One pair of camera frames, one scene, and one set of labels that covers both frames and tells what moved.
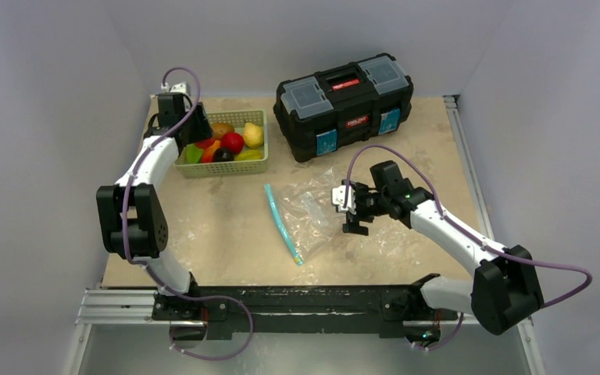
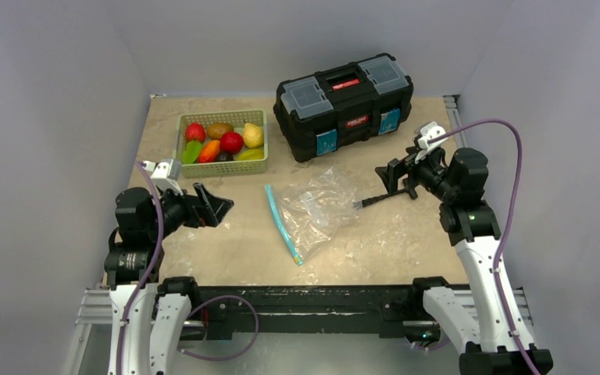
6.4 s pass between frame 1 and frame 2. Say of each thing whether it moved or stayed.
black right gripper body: moved
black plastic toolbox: stayed
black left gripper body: moved
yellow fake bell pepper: stayed
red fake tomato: moved
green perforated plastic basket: stayed
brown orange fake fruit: stayed
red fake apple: stayed
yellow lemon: stayed
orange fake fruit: stayed
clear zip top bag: stayed
